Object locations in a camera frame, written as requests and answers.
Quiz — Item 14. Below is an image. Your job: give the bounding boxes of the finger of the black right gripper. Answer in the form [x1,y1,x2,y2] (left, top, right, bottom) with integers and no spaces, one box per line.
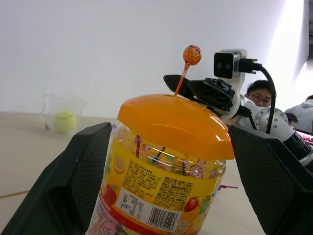
[163,74,192,97]
[188,79,208,101]

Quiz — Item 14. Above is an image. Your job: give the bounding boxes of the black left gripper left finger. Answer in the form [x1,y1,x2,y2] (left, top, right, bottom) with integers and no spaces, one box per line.
[0,122,112,235]

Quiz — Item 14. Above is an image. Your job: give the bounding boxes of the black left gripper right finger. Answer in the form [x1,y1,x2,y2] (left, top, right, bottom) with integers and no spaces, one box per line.
[227,125,313,235]

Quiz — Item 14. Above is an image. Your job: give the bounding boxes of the orange lollipop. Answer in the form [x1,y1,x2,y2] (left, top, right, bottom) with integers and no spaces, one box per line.
[174,45,202,96]

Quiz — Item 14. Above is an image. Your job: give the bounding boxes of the clear plastic lollipop jar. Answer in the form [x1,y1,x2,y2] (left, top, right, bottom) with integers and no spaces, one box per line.
[84,122,227,235]

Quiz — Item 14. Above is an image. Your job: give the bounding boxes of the orange plastic jar lid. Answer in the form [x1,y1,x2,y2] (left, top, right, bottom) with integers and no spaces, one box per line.
[118,93,235,160]

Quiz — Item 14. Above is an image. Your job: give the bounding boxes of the person with glasses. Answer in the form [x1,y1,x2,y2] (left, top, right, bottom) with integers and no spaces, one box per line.
[244,79,277,108]

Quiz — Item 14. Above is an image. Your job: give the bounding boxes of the yellow-green tennis ball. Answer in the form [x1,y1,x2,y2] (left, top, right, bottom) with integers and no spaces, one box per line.
[53,110,78,134]

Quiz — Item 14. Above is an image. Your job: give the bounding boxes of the dark-haired person head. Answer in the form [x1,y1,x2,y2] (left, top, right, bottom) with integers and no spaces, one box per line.
[285,112,299,128]

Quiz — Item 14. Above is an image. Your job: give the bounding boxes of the red stick lollipop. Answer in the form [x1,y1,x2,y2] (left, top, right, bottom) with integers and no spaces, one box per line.
[133,134,142,160]

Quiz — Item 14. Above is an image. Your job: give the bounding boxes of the dark stick lollipop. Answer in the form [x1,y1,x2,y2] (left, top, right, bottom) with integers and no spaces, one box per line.
[150,146,167,165]

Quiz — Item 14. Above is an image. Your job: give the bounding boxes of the person in grey hoodie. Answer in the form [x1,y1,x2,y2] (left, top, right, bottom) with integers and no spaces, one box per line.
[285,94,313,134]

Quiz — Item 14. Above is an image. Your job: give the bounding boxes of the pink wrapped lollipop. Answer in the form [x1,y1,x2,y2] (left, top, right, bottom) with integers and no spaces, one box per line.
[188,164,205,179]

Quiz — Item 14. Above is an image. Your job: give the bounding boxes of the clear plastic measuring cup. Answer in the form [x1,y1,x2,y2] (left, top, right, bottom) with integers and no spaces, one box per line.
[39,94,88,134]

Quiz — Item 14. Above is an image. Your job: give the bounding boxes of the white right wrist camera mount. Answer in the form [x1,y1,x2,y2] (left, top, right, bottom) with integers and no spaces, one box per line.
[213,48,247,126]

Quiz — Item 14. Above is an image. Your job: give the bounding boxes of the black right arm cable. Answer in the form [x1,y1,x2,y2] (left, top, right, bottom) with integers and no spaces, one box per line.
[238,57,277,135]

